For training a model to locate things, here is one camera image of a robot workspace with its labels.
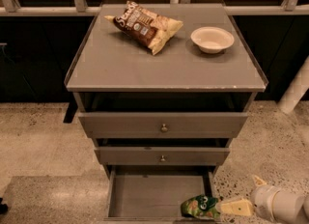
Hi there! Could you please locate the white paper bowl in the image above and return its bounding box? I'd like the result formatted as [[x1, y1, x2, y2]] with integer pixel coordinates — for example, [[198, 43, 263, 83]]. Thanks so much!
[[190, 27, 235, 54]]

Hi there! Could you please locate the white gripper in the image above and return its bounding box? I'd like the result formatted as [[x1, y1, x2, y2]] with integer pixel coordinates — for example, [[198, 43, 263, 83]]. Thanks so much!
[[215, 175, 280, 222]]

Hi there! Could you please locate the grey bottom drawer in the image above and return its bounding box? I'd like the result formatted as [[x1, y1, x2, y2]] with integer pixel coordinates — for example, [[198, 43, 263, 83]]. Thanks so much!
[[104, 169, 218, 224]]

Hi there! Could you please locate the grey drawer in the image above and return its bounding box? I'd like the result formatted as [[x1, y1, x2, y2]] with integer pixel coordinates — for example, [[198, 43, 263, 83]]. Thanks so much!
[[78, 112, 248, 139], [104, 169, 218, 224], [95, 147, 230, 166]]

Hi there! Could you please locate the black shoe tip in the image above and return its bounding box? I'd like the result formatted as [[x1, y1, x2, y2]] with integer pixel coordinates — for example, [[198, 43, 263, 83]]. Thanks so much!
[[0, 198, 8, 214]]

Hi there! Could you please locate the white cylindrical robot post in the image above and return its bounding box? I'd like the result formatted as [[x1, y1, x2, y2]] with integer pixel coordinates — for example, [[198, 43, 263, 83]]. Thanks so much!
[[278, 56, 309, 114]]

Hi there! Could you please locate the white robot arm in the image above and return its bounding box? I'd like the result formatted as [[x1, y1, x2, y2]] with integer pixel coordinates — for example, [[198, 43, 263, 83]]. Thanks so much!
[[215, 175, 309, 224]]

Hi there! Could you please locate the grey top drawer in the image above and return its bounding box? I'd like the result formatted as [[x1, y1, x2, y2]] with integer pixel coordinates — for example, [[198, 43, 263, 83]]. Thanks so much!
[[78, 112, 248, 139]]

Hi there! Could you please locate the grey middle drawer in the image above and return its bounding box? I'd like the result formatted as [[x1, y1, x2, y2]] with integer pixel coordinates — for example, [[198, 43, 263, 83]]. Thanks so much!
[[95, 147, 230, 166]]

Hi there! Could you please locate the grey drawer cabinet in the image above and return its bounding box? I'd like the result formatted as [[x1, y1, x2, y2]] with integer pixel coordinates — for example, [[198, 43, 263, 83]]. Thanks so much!
[[66, 4, 267, 169]]

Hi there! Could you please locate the brown yellow chip bag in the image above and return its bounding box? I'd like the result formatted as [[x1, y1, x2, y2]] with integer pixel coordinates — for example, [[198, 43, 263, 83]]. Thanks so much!
[[104, 1, 183, 55]]

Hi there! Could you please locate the round metal top knob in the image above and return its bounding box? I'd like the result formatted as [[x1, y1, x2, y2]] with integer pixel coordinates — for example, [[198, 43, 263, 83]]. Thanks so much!
[[161, 124, 168, 133]]

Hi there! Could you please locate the green rice chip bag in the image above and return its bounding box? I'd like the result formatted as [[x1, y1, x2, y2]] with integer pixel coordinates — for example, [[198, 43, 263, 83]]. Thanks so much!
[[181, 194, 220, 220]]

